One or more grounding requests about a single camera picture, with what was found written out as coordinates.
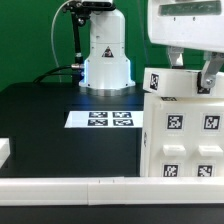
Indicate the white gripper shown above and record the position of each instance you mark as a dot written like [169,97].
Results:
[193,24]

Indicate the white cabinet block with tags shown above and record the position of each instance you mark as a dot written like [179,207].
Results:
[180,83]

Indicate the white door panel with handle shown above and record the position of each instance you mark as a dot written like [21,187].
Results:
[173,140]

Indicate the white cabinet body box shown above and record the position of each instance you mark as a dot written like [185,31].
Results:
[153,120]

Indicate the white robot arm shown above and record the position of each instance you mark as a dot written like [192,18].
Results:
[107,68]

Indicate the white tag calibration sheet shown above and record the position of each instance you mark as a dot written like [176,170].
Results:
[104,119]

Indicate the black camera stand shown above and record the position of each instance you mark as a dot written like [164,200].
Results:
[80,12]

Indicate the white front barrier rail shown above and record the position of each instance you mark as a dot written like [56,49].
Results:
[111,191]

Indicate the white barrier rail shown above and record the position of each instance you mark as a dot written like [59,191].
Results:
[4,150]
[111,191]

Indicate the white left barrier rail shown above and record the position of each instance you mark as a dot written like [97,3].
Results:
[4,150]

